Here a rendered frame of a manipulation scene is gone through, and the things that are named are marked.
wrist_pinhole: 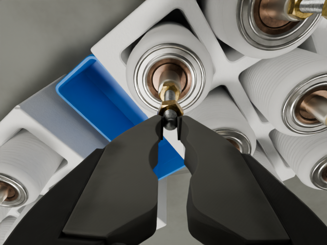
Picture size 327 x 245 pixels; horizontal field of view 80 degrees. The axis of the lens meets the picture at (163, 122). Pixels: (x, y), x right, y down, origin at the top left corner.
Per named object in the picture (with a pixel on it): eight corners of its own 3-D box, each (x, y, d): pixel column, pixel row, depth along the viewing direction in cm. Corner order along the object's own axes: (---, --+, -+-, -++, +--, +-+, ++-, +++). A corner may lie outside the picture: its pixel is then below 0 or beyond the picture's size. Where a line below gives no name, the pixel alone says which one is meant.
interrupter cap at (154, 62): (203, 36, 19) (204, 37, 18) (206, 106, 23) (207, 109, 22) (126, 48, 20) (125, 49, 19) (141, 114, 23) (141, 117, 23)
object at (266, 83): (253, 96, 41) (306, 151, 25) (218, 71, 38) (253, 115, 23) (292, 57, 37) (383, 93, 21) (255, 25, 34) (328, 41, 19)
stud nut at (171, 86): (165, 78, 17) (165, 81, 17) (182, 85, 18) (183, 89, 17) (157, 97, 18) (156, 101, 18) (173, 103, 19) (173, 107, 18)
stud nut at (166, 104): (164, 95, 14) (164, 99, 13) (185, 103, 15) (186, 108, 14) (154, 117, 15) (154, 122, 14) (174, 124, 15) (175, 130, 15)
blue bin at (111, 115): (77, 70, 46) (51, 89, 36) (111, 40, 42) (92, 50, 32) (156, 151, 58) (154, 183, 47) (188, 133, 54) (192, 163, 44)
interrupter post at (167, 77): (179, 66, 20) (181, 76, 18) (181, 88, 22) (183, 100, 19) (156, 70, 21) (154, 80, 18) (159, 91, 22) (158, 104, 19)
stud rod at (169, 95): (166, 79, 19) (166, 116, 13) (175, 82, 19) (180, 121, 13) (162, 88, 20) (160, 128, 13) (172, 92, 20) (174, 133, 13)
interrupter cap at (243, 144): (179, 154, 26) (180, 158, 26) (220, 115, 23) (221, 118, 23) (220, 179, 29) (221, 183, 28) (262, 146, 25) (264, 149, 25)
